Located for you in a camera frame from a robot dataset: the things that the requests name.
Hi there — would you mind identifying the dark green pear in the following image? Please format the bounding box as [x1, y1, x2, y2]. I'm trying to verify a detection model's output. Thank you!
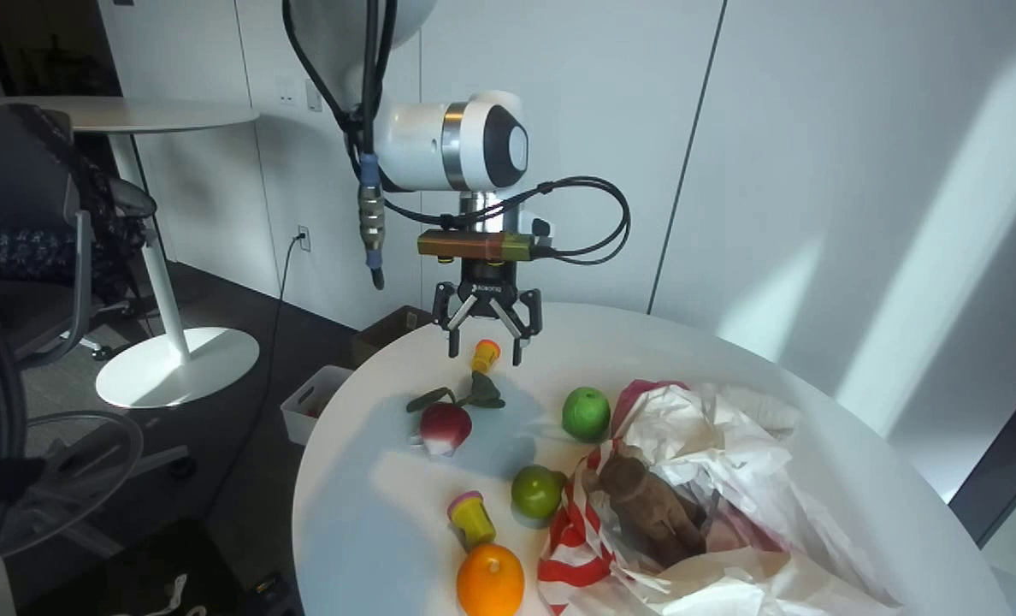
[510, 463, 573, 528]

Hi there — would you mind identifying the white waste bin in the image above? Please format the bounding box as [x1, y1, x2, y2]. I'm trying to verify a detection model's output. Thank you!
[279, 363, 357, 447]

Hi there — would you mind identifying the small yellow orange toy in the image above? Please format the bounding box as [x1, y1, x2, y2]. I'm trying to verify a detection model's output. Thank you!
[464, 334, 508, 381]

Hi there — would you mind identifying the dark office chair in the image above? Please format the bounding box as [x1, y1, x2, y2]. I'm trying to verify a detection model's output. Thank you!
[0, 99, 165, 371]

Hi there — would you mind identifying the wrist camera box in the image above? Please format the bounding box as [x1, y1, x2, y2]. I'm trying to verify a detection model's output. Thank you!
[415, 226, 558, 262]

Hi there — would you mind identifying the black cable with blue connector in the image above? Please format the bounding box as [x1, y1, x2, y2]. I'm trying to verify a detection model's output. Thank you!
[281, 0, 394, 290]

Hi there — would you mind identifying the white pedestal table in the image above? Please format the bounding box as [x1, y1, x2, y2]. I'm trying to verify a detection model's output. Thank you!
[0, 94, 266, 414]

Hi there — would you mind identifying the orange fruit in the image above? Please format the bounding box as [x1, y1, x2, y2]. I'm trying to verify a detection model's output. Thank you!
[456, 540, 529, 616]

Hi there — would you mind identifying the bright green apple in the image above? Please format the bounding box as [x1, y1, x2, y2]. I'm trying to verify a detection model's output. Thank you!
[558, 384, 617, 447]

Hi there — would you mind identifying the red turnip plushie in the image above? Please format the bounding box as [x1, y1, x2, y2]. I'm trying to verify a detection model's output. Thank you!
[404, 365, 510, 463]

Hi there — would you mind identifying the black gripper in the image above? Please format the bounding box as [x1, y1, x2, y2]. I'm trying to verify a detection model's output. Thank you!
[427, 256, 547, 371]

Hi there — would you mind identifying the white red plastic bag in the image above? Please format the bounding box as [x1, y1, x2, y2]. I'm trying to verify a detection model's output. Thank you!
[533, 376, 911, 616]

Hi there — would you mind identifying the brown moose plush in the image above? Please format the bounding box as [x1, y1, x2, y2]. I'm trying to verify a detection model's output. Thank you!
[591, 451, 719, 570]

